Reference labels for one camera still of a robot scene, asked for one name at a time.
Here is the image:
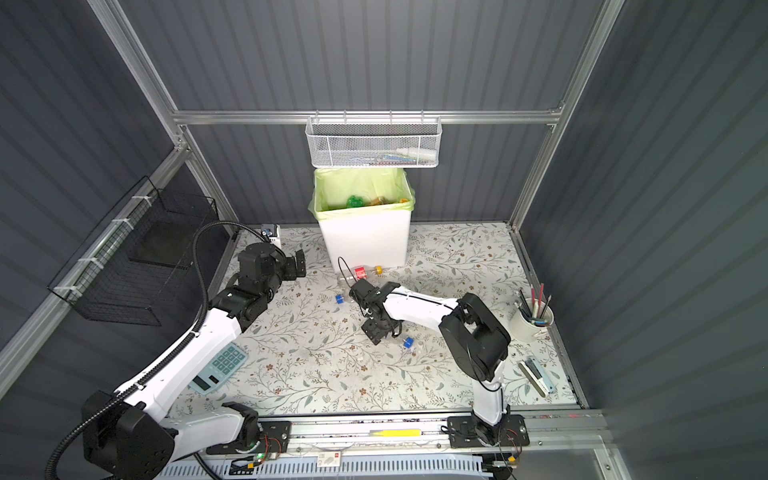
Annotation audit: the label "white tube in basket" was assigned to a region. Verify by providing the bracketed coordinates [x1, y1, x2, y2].
[396, 147, 438, 164]

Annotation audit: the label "green bottle upper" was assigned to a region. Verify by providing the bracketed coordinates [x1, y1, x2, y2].
[346, 195, 367, 209]

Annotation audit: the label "white plastic trash bin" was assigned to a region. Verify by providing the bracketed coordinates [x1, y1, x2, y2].
[316, 205, 411, 273]

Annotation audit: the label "stapler on table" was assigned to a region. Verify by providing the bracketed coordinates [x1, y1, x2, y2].
[518, 356, 556, 398]

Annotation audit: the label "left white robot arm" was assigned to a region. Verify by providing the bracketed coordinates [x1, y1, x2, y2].
[81, 243, 306, 479]

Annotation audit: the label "clear bottle red label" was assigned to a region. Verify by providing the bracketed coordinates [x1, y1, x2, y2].
[342, 266, 383, 284]

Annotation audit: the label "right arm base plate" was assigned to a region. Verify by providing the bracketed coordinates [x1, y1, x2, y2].
[441, 413, 530, 449]

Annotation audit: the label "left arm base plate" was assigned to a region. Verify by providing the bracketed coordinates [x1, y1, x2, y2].
[205, 420, 293, 456]

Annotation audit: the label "white wire mesh basket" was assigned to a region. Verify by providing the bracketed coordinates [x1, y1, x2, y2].
[305, 117, 443, 169]

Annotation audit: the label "pens in cup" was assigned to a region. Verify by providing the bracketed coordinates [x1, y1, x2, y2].
[517, 284, 553, 327]

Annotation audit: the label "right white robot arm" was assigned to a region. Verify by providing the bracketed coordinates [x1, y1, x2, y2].
[349, 279, 511, 428]

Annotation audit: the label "white paper cup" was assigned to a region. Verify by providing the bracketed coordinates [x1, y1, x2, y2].
[507, 306, 554, 343]

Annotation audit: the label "green bin liner bag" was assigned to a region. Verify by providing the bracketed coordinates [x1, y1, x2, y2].
[308, 168, 416, 222]

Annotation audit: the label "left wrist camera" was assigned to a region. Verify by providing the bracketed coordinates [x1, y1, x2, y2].
[260, 224, 281, 248]

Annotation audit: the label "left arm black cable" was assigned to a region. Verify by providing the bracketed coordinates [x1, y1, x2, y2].
[43, 220, 271, 480]

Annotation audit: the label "black wire mesh basket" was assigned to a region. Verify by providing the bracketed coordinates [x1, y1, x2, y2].
[48, 184, 218, 329]

